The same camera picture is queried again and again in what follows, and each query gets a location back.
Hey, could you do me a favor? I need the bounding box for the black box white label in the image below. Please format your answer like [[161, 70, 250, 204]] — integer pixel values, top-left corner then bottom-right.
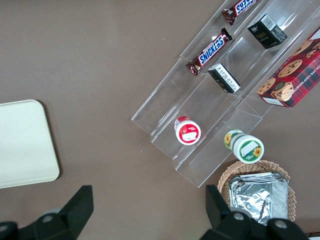
[[207, 62, 242, 94]]

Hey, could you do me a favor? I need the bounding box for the silver foil container stack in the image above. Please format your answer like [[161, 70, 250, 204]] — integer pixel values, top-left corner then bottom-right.
[[228, 171, 290, 226]]

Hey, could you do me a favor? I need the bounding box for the Snickers chocolate bar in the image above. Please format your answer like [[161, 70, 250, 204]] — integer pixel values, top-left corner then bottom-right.
[[221, 0, 258, 26], [185, 27, 233, 77]]

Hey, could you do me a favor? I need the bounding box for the cream rectangular tray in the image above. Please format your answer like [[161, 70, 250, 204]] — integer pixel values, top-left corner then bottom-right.
[[0, 99, 61, 190]]

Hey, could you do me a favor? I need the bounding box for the red lid jar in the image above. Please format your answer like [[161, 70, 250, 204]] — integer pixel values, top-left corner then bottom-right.
[[173, 115, 202, 146]]

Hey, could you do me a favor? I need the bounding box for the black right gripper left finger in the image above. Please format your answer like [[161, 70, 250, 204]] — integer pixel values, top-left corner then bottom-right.
[[0, 185, 95, 240]]

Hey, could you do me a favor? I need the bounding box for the black box gold lettering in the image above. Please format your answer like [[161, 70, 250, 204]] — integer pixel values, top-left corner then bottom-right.
[[246, 13, 288, 50]]

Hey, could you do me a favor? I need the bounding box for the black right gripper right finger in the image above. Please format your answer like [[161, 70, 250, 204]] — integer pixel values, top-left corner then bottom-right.
[[199, 184, 309, 240]]

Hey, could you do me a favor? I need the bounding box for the round wicker basket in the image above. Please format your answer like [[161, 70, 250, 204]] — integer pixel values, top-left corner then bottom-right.
[[217, 159, 297, 223]]

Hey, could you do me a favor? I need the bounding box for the clear acrylic stepped shelf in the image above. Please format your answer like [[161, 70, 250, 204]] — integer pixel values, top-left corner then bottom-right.
[[130, 0, 320, 189]]

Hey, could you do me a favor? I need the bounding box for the red plaid cookie box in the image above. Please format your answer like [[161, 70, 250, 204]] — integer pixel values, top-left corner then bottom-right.
[[256, 26, 320, 108]]

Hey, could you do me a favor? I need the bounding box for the green sunflower lid jar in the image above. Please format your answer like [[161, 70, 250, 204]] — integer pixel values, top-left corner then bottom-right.
[[223, 128, 265, 165]]

